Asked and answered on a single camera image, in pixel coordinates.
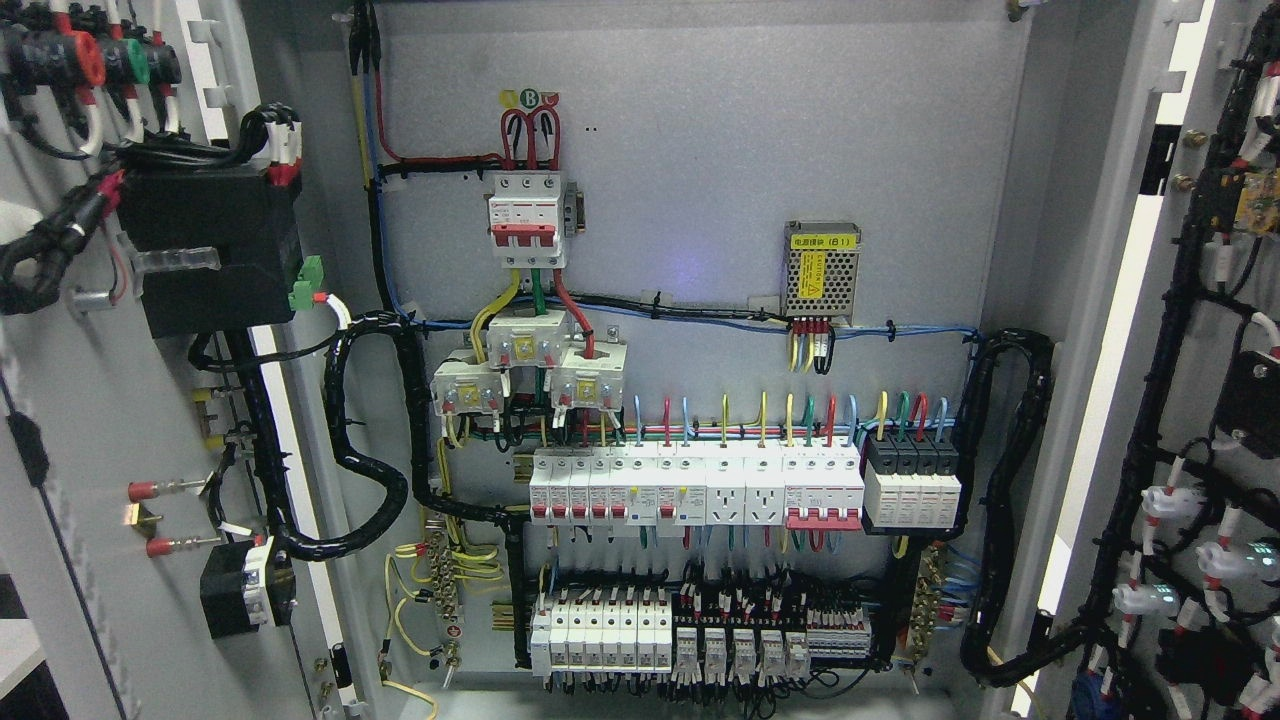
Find grey cabinet door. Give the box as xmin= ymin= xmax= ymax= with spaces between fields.
xmin=3 ymin=1 xmax=404 ymax=719
xmin=988 ymin=1 xmax=1277 ymax=719

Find white current transformers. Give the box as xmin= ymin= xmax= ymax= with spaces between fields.
xmin=430 ymin=309 xmax=628 ymax=425

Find red main circuit breaker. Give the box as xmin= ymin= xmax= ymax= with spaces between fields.
xmin=488 ymin=170 xmax=584 ymax=270

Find metal mesh power supply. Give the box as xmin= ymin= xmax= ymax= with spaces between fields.
xmin=781 ymin=222 xmax=861 ymax=319

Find white socket breaker row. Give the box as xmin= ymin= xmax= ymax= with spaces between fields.
xmin=529 ymin=439 xmax=865 ymax=538

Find white lower breaker row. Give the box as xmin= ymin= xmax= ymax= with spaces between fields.
xmin=530 ymin=585 xmax=675 ymax=678

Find relay terminal block row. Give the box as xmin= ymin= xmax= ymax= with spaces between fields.
xmin=668 ymin=570 xmax=874 ymax=697

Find black surge protector module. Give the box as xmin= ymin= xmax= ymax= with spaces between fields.
xmin=863 ymin=433 xmax=963 ymax=536

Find black digital power meter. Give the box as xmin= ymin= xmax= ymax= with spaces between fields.
xmin=116 ymin=164 xmax=303 ymax=338

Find black left cable harness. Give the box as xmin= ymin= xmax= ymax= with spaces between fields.
xmin=225 ymin=310 xmax=531 ymax=669

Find white rotary selector switch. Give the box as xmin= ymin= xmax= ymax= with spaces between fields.
xmin=200 ymin=536 xmax=296 ymax=639

